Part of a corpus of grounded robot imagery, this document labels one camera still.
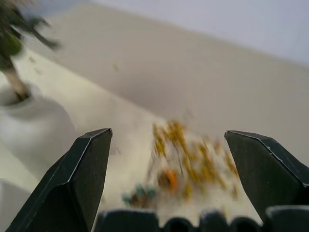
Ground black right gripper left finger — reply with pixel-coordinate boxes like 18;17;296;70
5;128;113;232

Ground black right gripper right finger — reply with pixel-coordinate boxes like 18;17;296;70
224;130;309;222

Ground green leafy flower bouquet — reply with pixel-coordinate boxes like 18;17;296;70
0;0;61;101

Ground white ceramic vase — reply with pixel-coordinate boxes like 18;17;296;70
0;83;75;179

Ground white cloth with yellow pattern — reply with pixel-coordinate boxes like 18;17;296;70
122;118;242;210

